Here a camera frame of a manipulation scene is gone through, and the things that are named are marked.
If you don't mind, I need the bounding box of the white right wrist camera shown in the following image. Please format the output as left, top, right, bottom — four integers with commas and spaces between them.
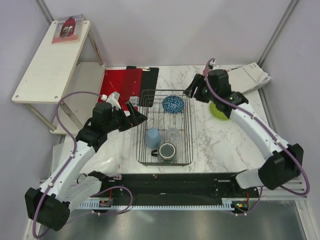
207, 60, 216, 70

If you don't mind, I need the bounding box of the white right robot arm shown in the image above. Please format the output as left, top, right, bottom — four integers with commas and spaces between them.
183, 69, 304, 197

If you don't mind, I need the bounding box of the light blue cable duct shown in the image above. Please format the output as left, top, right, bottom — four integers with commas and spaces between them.
75, 197, 235, 211

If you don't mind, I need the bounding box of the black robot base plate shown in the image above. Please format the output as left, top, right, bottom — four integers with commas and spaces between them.
90, 171, 259, 204

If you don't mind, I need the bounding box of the white spiral notebook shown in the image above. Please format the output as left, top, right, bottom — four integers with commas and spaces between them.
227, 62, 271, 95

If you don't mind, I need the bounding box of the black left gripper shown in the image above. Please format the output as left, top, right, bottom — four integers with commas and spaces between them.
104, 101, 148, 133

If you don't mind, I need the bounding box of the red illustrated book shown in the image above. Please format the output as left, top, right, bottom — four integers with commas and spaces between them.
51, 14, 85, 44

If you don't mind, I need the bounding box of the red transparent plastic folder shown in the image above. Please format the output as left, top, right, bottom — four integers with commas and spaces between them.
100, 68, 143, 111

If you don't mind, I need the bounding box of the blue patterned ceramic bowl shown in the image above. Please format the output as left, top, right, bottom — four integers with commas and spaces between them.
162, 95, 185, 114

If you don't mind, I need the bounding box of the lime green plastic plate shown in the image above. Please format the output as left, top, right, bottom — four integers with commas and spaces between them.
209, 101, 229, 121

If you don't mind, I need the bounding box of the black wire dish rack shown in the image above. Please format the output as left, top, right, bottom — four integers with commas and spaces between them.
136, 89, 193, 167

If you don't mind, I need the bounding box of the black clipboard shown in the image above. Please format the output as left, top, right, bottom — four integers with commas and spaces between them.
126, 65, 159, 107

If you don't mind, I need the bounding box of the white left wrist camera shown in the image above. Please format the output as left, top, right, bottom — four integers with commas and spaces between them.
100, 91, 122, 110

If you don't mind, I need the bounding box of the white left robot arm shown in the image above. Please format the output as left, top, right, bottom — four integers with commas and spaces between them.
24, 102, 148, 231

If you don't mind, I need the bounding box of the white two-tier shelf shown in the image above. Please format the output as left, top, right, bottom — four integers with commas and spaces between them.
11, 20, 106, 135

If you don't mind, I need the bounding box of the dark green ceramic mug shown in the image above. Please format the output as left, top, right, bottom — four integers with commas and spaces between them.
151, 142, 177, 163

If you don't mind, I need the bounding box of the clear glass tumbler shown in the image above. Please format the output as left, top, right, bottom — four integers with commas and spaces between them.
165, 127, 181, 146

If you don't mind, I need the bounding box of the light blue plastic cup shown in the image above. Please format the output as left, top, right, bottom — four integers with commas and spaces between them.
145, 127, 162, 149

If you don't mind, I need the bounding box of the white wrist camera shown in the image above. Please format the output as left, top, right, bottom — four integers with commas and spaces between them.
100, 91, 122, 110
207, 60, 216, 70

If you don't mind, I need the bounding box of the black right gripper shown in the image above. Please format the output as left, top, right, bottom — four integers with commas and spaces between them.
184, 73, 219, 103

